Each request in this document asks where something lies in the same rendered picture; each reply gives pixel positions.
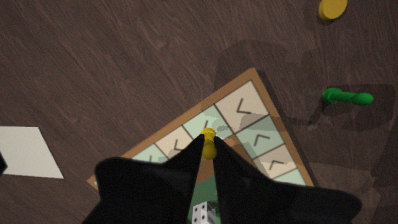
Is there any white die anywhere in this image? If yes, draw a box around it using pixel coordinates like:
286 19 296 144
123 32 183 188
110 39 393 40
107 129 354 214
192 201 217 224

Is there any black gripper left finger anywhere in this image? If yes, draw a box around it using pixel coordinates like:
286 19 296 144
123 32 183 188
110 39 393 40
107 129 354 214
94 134 205 224

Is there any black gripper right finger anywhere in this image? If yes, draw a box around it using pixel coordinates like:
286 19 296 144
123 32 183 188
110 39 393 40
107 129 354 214
213 136 362 224

